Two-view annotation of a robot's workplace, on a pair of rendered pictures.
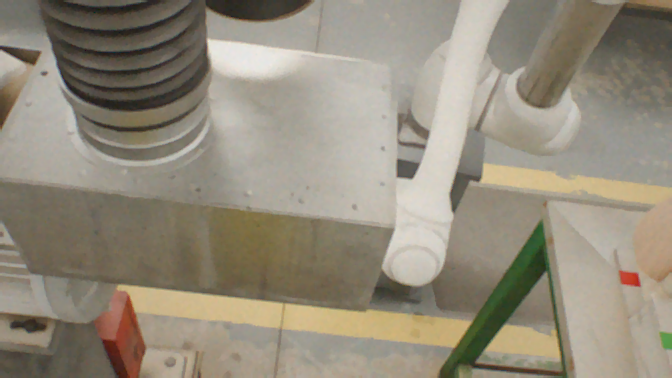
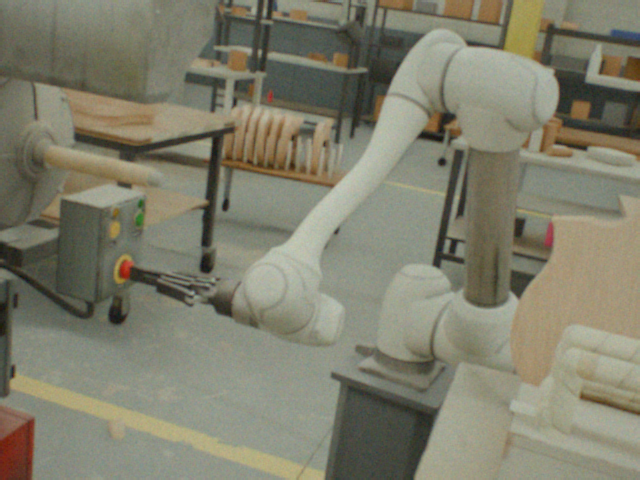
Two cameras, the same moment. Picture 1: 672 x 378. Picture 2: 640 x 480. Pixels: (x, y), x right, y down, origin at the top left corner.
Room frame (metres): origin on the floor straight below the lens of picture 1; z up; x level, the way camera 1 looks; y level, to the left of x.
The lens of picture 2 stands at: (-0.56, -0.64, 1.54)
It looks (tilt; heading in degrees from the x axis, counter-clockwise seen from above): 16 degrees down; 21
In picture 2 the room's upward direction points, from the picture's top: 9 degrees clockwise
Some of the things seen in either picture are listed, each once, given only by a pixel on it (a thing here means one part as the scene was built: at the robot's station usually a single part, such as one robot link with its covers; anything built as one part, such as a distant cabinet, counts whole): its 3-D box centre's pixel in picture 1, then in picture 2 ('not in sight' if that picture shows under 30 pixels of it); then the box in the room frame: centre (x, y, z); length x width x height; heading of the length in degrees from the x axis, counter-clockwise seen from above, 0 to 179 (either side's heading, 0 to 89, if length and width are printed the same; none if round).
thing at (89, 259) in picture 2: not in sight; (65, 251); (0.62, 0.38, 0.99); 0.24 x 0.21 x 0.26; 96
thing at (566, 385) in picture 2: not in sight; (563, 398); (0.31, -0.62, 1.15); 0.03 x 0.03 x 0.09
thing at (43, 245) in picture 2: not in sight; (46, 244); (0.57, 0.38, 1.02); 0.19 x 0.04 x 0.04; 6
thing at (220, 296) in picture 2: not in sight; (217, 294); (0.68, 0.05, 0.97); 0.09 x 0.08 x 0.07; 96
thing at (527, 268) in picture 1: (489, 320); not in sight; (0.79, -0.45, 0.45); 0.05 x 0.05 x 0.90; 6
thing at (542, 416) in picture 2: not in sight; (551, 401); (0.35, -0.61, 1.12); 0.11 x 0.03 x 0.03; 5
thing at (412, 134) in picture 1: (429, 118); (396, 356); (1.19, -0.20, 0.73); 0.22 x 0.18 x 0.06; 88
